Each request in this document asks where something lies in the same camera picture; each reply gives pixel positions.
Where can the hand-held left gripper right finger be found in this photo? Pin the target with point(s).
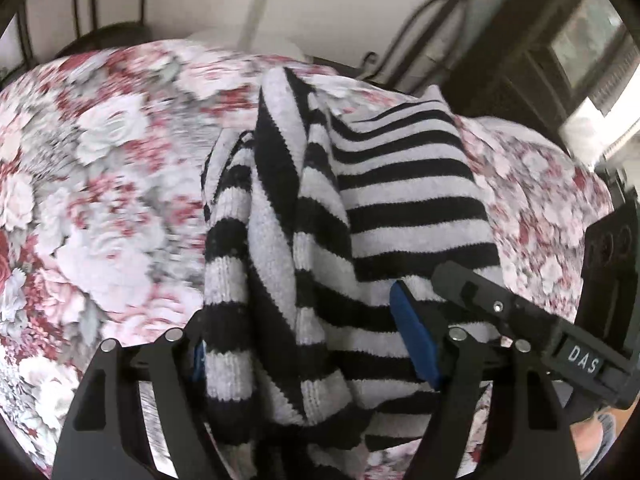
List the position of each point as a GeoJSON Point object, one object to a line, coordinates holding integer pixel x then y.
{"type": "Point", "coordinates": [415, 330]}

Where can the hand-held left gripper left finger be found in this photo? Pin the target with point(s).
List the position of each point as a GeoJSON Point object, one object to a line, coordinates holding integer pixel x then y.
{"type": "Point", "coordinates": [197, 360]}

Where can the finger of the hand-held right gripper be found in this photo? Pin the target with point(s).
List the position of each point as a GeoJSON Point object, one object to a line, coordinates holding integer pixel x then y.
{"type": "Point", "coordinates": [492, 302]}

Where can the black white striped sweater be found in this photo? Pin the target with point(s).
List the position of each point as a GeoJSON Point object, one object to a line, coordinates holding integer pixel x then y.
{"type": "Point", "coordinates": [350, 220]}

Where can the person's right hand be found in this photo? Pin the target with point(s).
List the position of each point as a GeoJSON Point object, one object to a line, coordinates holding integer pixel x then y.
{"type": "Point", "coordinates": [597, 432]}

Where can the floral bed blanket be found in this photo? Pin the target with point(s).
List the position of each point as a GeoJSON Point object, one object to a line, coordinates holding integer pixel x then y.
{"type": "Point", "coordinates": [100, 185]}

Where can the dark wooden cabinet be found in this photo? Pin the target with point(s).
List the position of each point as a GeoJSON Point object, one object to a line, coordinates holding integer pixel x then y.
{"type": "Point", "coordinates": [520, 35]}

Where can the black plug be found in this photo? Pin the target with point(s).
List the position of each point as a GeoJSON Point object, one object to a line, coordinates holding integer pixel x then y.
{"type": "Point", "coordinates": [369, 58]}

